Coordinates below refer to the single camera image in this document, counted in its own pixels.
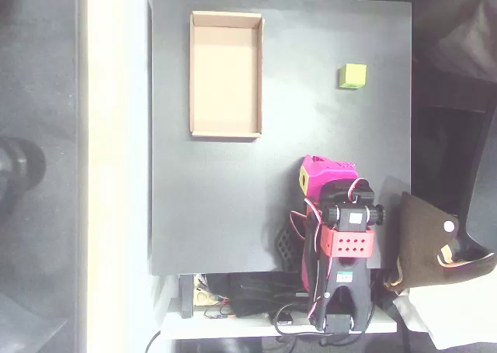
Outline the black table clamp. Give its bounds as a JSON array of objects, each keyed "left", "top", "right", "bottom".
[{"left": 179, "top": 274, "right": 196, "bottom": 320}]

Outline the green cube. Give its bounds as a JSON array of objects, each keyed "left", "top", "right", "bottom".
[{"left": 339, "top": 63, "right": 368, "bottom": 89}]

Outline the small circuit board with wires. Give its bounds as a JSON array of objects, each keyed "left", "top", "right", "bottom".
[{"left": 203, "top": 305, "right": 238, "bottom": 320}]

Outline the grey fabric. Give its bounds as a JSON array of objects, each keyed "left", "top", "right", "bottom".
[{"left": 412, "top": 0, "right": 497, "bottom": 85}]

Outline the black usb adapter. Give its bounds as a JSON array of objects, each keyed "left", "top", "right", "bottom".
[{"left": 269, "top": 310, "right": 294, "bottom": 327}]

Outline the black cable bundle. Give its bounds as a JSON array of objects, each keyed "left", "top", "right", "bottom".
[{"left": 227, "top": 273, "right": 311, "bottom": 320}]

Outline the black looped cable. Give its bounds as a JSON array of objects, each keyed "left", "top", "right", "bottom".
[{"left": 273, "top": 304, "right": 374, "bottom": 347}]

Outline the cardboard box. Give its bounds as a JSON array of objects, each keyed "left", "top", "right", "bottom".
[{"left": 189, "top": 10, "right": 266, "bottom": 140}]

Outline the light wooden piece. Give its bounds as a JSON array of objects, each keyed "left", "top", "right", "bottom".
[{"left": 193, "top": 286, "right": 219, "bottom": 307}]

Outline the dark grey work board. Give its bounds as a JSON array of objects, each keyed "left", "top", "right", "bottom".
[{"left": 148, "top": 0, "right": 413, "bottom": 276}]

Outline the black hanging cable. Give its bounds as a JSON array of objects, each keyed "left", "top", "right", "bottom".
[{"left": 144, "top": 329, "right": 162, "bottom": 353}]

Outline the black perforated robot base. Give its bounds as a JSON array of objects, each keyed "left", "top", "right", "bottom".
[{"left": 273, "top": 220, "right": 304, "bottom": 275}]

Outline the white cloth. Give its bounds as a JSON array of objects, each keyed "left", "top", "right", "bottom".
[{"left": 391, "top": 285, "right": 497, "bottom": 351}]

